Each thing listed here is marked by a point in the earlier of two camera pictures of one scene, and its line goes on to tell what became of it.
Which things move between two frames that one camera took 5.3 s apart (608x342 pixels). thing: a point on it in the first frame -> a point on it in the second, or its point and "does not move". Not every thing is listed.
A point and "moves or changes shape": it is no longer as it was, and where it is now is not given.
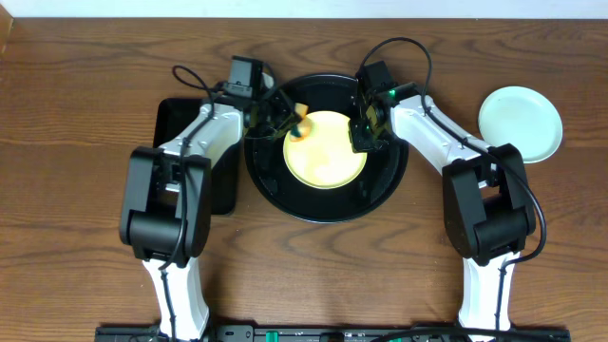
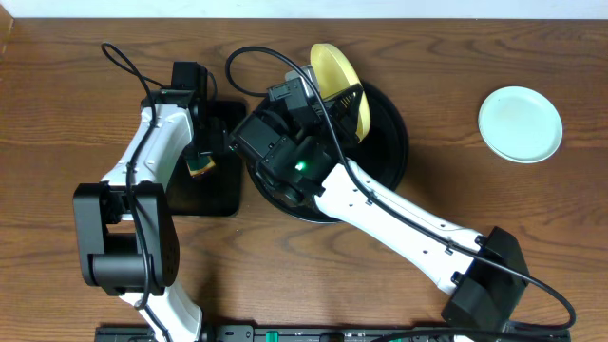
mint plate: (522, 117) does not move
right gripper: (357, 142) -> (344, 122)
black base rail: (334, 333) does not move
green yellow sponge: (302, 128) moves or changes shape
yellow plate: (325, 159) moves or changes shape
